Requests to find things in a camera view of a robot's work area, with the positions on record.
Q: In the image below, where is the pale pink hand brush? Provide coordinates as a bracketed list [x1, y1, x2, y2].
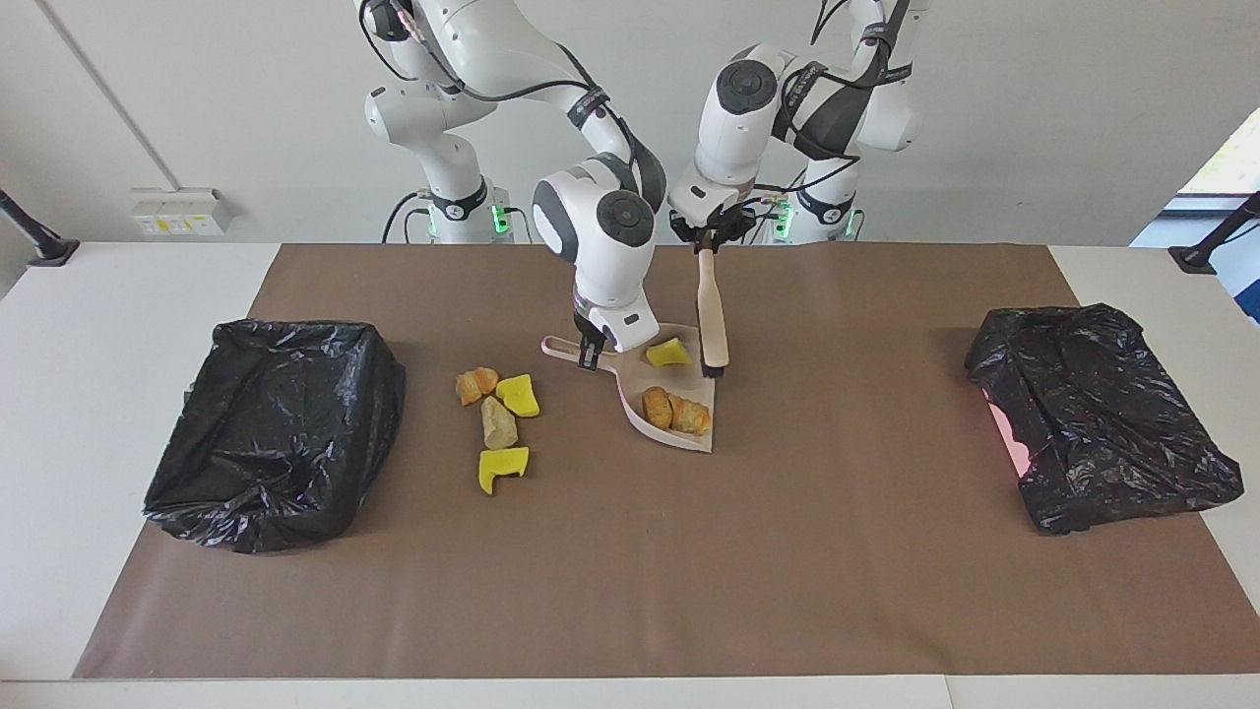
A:
[696, 246, 730, 380]

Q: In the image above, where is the yellow sponge square piece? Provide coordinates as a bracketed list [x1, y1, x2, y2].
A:
[495, 373, 541, 419]

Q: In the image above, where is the pale pink plastic dustpan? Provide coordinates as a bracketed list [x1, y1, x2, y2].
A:
[541, 323, 718, 456]

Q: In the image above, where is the tan striped croissant toy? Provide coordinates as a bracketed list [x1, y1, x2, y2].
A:
[669, 392, 712, 436]

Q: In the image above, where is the pale beige rock-like chunk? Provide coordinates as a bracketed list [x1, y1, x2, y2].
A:
[480, 396, 520, 451]

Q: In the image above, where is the orange striped croissant toy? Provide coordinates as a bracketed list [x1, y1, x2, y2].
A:
[456, 366, 500, 407]

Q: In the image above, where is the yellow sponge piece with notch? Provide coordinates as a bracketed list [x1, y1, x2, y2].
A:
[478, 446, 531, 496]

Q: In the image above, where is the bin lined with black bag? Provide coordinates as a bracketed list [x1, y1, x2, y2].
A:
[143, 318, 408, 554]

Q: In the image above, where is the pink bin with black bag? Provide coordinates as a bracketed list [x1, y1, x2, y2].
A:
[965, 303, 1245, 536]

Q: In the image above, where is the brown paper table mat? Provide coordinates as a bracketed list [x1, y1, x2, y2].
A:
[74, 243, 1260, 680]

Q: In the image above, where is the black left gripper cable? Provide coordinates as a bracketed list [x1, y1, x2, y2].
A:
[738, 0, 912, 213]

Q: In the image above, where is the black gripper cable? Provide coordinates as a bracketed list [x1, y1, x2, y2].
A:
[738, 0, 912, 213]
[356, 0, 646, 198]

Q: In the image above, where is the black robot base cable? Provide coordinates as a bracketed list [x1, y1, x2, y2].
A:
[382, 192, 434, 244]

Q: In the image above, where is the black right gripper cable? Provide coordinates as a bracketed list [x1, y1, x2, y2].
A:
[356, 0, 646, 198]

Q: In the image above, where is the white wall socket box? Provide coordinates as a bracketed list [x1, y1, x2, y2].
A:
[130, 187, 237, 237]

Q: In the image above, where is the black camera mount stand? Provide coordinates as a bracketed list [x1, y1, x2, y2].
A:
[1168, 190, 1260, 275]
[0, 189, 80, 268]

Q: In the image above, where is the window with dark frame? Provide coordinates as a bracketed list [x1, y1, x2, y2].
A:
[1130, 106, 1260, 326]

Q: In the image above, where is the white wall cable duct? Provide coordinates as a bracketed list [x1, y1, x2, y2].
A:
[37, 0, 186, 193]

